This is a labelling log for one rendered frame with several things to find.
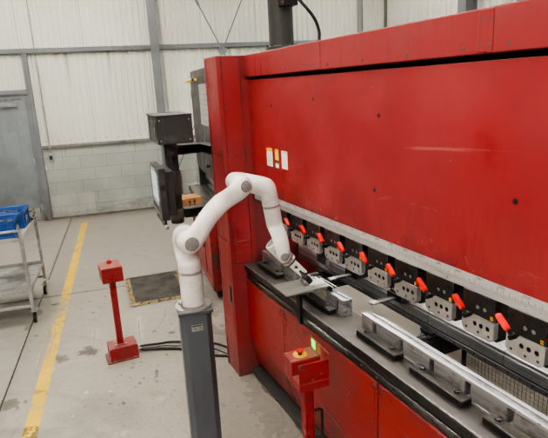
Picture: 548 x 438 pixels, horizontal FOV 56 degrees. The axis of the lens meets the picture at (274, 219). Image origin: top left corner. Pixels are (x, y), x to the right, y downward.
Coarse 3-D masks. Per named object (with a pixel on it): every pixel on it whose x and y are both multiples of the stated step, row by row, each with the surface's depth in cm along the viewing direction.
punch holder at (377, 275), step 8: (368, 248) 245; (368, 256) 246; (376, 256) 240; (384, 256) 234; (376, 264) 241; (384, 264) 235; (392, 264) 234; (368, 272) 248; (376, 272) 242; (384, 272) 236; (376, 280) 243; (384, 280) 236; (392, 280) 237; (384, 288) 237
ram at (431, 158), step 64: (448, 64) 183; (512, 64) 159; (256, 128) 343; (320, 128) 268; (384, 128) 220; (448, 128) 187; (512, 128) 163; (320, 192) 279; (384, 192) 227; (448, 192) 192; (512, 192) 166; (448, 256) 197; (512, 256) 170
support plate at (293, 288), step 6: (312, 276) 305; (288, 282) 298; (294, 282) 297; (300, 282) 297; (276, 288) 292; (282, 288) 291; (288, 288) 290; (294, 288) 290; (300, 288) 289; (306, 288) 289; (312, 288) 288; (318, 288) 288; (324, 288) 290; (288, 294) 282; (294, 294) 282
